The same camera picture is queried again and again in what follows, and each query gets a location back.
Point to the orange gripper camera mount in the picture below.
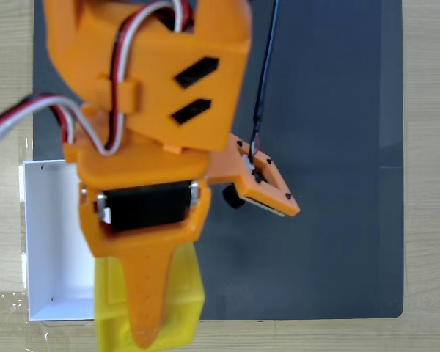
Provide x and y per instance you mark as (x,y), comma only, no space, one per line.
(276,199)

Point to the white open cardboard box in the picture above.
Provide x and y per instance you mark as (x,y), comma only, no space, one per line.
(58,238)

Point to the dark grey table mat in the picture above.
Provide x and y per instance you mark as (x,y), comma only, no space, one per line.
(333,220)

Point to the yellow toy building block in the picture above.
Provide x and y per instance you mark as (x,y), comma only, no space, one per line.
(185,293)

